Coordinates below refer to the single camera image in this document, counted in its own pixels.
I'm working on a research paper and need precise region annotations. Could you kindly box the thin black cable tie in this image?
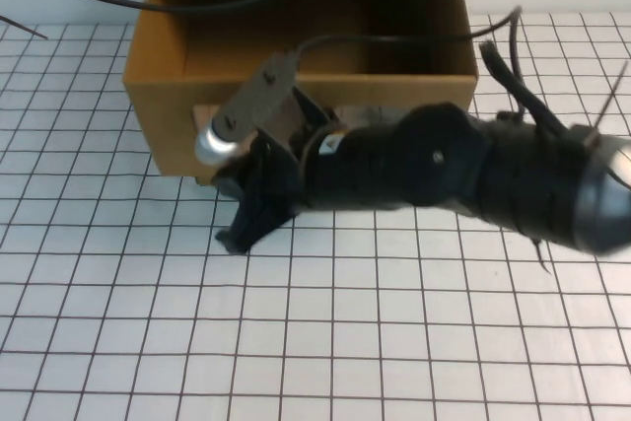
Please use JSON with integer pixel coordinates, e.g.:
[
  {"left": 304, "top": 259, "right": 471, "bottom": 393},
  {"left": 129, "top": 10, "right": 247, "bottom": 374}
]
[{"left": 584, "top": 61, "right": 628, "bottom": 149}]

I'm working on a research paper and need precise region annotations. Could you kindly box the white grid pattern tablecloth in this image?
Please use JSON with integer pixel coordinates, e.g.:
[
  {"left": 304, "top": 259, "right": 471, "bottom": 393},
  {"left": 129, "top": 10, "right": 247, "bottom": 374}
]
[{"left": 0, "top": 10, "right": 631, "bottom": 421}]

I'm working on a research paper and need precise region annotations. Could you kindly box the black braided arm cable bundle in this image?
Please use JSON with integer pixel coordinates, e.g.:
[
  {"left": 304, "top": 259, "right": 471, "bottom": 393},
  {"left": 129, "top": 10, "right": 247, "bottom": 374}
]
[{"left": 478, "top": 9, "right": 573, "bottom": 139}]

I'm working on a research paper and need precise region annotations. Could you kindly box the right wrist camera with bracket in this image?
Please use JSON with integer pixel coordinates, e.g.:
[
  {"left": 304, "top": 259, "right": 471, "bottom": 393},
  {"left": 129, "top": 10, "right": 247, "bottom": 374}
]
[{"left": 194, "top": 48, "right": 303, "bottom": 166}]

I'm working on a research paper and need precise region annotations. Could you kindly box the thin dark wire end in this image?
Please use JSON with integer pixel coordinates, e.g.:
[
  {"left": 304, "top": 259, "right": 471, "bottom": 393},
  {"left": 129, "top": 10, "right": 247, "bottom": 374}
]
[{"left": 0, "top": 15, "right": 49, "bottom": 41}]

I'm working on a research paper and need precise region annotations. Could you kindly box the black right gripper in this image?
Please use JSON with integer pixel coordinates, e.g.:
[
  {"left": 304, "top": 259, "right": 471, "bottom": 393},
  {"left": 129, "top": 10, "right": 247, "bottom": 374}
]
[{"left": 210, "top": 88, "right": 347, "bottom": 254}]

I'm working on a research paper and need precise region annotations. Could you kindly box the cardboard drawer with window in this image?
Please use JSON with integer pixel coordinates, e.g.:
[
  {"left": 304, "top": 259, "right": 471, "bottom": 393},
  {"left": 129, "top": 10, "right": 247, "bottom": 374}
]
[{"left": 122, "top": 0, "right": 480, "bottom": 190}]

